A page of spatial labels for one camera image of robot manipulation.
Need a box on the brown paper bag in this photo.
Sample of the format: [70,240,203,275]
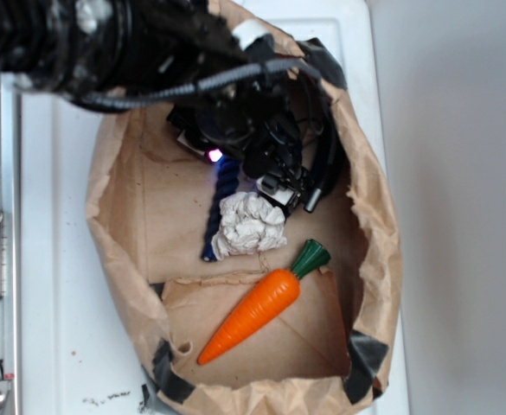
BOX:
[85,0,404,415]

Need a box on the white plastic tray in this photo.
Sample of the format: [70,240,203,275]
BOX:
[16,1,385,414]

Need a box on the black braided cable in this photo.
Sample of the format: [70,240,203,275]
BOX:
[73,58,323,114]

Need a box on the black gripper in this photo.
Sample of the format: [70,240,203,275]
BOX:
[165,34,312,217]

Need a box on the aluminium frame rail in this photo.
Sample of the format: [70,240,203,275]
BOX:
[0,76,21,414]

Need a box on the crumpled white paper ball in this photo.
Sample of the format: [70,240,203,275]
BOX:
[211,192,288,260]

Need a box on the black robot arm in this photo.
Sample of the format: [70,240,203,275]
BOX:
[0,1,320,212]

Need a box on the orange plastic toy carrot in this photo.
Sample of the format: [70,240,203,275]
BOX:
[197,239,331,366]

